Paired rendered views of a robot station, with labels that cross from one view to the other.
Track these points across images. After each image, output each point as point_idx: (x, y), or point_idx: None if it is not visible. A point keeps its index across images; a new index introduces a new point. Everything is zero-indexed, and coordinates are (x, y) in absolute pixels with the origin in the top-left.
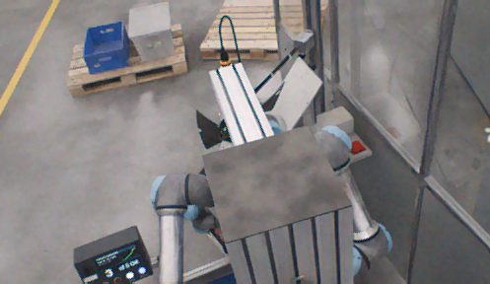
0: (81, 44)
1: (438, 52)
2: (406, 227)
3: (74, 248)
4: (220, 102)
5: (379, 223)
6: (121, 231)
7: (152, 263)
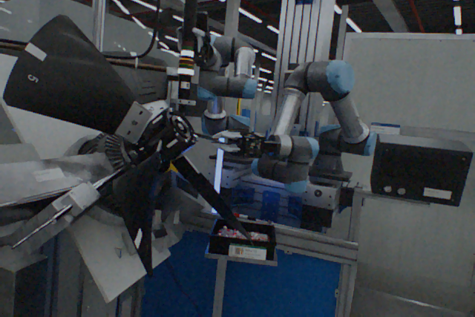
0: None
1: (100, 17)
2: (73, 252)
3: (471, 151)
4: None
5: (202, 113)
6: (400, 142)
7: (369, 188)
